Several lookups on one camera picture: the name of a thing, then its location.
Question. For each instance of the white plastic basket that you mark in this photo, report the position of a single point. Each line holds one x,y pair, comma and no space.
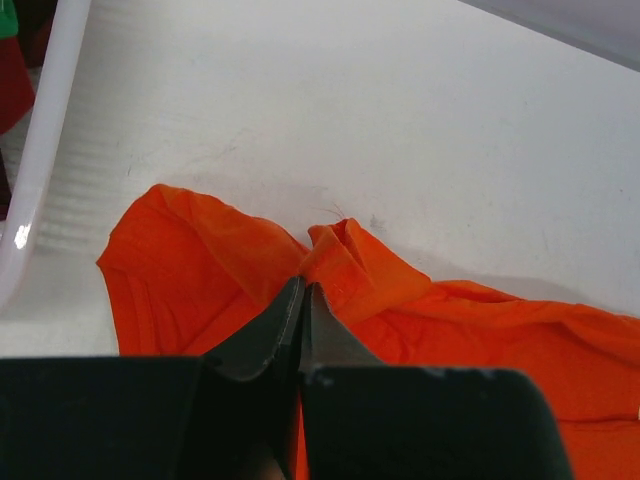
41,143

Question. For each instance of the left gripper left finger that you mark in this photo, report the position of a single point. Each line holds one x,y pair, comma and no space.
224,414

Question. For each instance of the orange t shirt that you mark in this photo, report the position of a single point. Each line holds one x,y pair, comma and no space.
184,271

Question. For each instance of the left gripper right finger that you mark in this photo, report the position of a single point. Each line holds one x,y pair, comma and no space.
365,419

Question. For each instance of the green t shirt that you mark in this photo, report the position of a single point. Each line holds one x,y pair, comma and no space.
9,25

